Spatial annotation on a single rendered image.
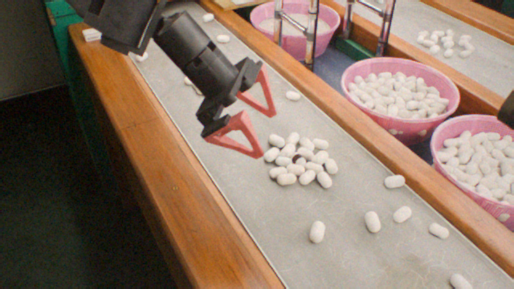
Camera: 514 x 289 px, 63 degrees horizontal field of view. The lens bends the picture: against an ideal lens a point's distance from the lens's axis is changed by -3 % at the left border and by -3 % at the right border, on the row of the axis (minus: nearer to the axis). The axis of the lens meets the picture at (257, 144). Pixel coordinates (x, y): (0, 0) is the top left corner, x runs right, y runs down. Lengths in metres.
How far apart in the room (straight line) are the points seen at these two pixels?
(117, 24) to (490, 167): 0.72
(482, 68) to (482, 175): 0.42
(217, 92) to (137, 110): 0.41
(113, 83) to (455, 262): 0.80
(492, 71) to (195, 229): 0.88
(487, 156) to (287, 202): 0.42
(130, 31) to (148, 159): 0.33
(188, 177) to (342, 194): 0.27
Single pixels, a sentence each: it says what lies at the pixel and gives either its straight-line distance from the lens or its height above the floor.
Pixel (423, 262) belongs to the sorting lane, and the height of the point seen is 0.74.
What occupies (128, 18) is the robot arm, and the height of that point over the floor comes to 1.08.
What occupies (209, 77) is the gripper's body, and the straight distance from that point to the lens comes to 0.56.
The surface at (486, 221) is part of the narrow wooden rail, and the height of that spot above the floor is 0.77.
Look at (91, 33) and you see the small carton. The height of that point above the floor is 0.78.
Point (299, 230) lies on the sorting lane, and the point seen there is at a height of 0.74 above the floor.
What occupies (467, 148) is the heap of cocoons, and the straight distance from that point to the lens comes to 0.94.
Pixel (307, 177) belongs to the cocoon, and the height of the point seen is 0.76.
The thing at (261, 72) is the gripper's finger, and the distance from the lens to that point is 0.62.
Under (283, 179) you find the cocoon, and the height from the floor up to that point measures 0.76.
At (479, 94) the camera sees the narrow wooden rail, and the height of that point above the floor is 0.76.
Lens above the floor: 1.29
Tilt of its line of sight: 40 degrees down
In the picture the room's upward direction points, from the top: straight up
